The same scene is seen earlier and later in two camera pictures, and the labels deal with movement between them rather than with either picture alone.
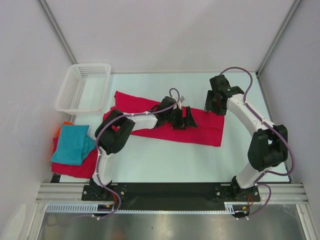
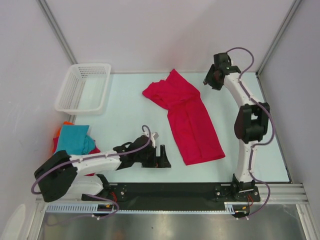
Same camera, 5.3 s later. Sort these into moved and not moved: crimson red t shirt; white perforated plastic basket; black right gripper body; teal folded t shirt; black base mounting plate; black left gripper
Moved: crimson red t shirt; black right gripper body; black left gripper
Not moved: black base mounting plate; teal folded t shirt; white perforated plastic basket
